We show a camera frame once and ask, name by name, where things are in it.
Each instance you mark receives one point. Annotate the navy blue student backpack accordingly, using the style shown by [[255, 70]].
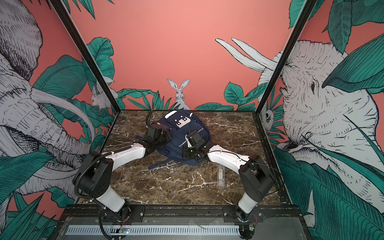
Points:
[[178, 124]]

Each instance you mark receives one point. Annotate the left black frame post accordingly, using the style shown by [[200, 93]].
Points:
[[67, 21]]

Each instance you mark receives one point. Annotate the right black frame post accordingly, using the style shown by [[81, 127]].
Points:
[[297, 30]]

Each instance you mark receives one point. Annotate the white perforated cable duct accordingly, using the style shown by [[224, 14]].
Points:
[[146, 230]]

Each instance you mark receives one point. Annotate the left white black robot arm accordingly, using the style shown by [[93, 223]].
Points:
[[93, 179]]

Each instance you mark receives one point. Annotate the black frame post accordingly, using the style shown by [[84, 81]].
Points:
[[67, 21], [297, 30]]

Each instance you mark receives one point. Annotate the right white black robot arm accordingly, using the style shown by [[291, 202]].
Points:
[[256, 176]]

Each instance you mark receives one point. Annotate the black front mounting rail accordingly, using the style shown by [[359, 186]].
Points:
[[229, 213]]

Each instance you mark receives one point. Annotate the clear plastic small case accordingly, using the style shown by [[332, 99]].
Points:
[[221, 178]]

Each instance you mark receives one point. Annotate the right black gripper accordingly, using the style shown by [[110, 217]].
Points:
[[186, 151]]

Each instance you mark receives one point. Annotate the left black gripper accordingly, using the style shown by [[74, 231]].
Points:
[[164, 132]]

